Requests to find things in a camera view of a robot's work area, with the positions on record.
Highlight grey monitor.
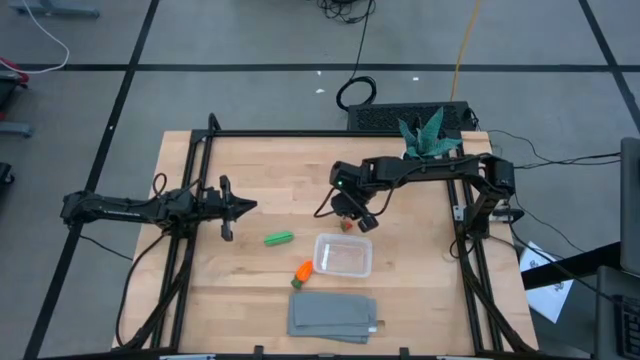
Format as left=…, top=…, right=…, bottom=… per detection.
left=619, top=136, right=640, bottom=275

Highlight clear plastic tupperware container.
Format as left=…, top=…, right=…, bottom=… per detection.
left=312, top=232, right=374, bottom=279

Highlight red object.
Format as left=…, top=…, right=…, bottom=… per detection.
left=0, top=55, right=30, bottom=90

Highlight black desk bar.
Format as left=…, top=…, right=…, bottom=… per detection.
left=521, top=241, right=622, bottom=291

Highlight black cable bundle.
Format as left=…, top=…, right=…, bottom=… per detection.
left=316, top=0, right=376, bottom=25

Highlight black coiled cable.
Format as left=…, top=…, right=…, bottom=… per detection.
left=334, top=0, right=378, bottom=113

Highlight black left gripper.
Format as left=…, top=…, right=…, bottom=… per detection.
left=199, top=174, right=259, bottom=242

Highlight yellow cable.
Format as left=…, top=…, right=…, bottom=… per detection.
left=449, top=0, right=484, bottom=103

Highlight black thin floor cables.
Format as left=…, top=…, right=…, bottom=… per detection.
left=487, top=128, right=622, bottom=170

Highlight grey folded cloth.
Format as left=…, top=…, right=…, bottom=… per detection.
left=286, top=292, right=379, bottom=345

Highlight green plant in white pot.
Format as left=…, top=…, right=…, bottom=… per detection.
left=397, top=106, right=464, bottom=161

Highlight long grey furniture foot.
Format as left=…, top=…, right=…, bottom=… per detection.
left=8, top=0, right=101, bottom=20

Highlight black computer case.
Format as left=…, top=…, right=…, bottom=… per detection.
left=346, top=100, right=475, bottom=133

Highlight black metal table frame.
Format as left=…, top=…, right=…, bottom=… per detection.
left=112, top=112, right=539, bottom=360

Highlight black keyboard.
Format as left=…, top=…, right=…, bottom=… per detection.
left=613, top=293, right=640, bottom=360

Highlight short grey furniture foot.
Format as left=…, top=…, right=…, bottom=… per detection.
left=0, top=121, right=35, bottom=139

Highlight orange toy carrot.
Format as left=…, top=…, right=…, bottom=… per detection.
left=290, top=259, right=315, bottom=290

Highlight green toy cucumber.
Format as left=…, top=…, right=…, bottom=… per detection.
left=263, top=230, right=296, bottom=248

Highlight white printed paper sheet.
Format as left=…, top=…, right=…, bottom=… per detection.
left=518, top=240, right=575, bottom=325

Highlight white cable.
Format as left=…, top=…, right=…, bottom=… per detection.
left=14, top=0, right=71, bottom=76

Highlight grey desk surface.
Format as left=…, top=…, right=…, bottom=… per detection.
left=593, top=264, right=640, bottom=360

